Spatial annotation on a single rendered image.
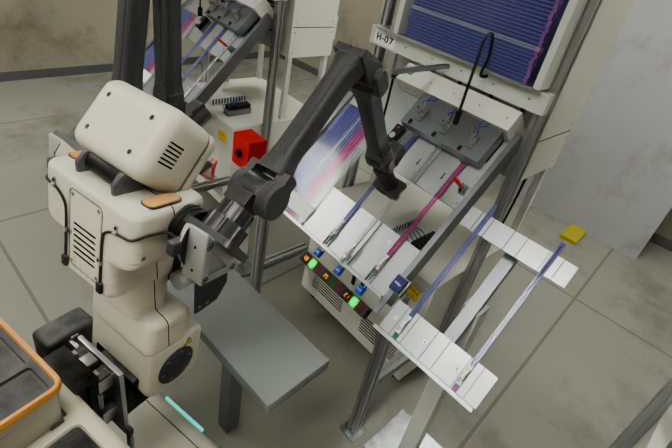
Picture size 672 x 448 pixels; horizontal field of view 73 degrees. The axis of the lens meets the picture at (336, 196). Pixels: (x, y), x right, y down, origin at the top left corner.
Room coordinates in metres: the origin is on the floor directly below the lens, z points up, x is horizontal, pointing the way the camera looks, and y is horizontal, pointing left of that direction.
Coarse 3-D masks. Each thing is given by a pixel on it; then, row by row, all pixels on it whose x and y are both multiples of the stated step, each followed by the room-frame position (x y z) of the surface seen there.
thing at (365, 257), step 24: (336, 192) 1.48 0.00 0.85; (312, 216) 1.42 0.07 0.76; (336, 216) 1.39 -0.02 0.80; (360, 216) 1.37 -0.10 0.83; (336, 240) 1.31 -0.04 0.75; (384, 240) 1.27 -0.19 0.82; (360, 264) 1.22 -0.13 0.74; (384, 264) 1.20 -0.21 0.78; (408, 264) 1.18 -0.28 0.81; (384, 288) 1.13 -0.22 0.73
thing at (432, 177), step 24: (384, 96) 1.78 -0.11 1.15; (408, 96) 1.75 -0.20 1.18; (432, 144) 1.53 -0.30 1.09; (504, 144) 1.46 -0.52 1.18; (408, 168) 1.48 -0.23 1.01; (432, 168) 1.45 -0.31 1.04; (456, 168) 1.42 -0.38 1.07; (480, 168) 1.40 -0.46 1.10; (432, 192) 1.37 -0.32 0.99; (456, 192) 1.35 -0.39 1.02
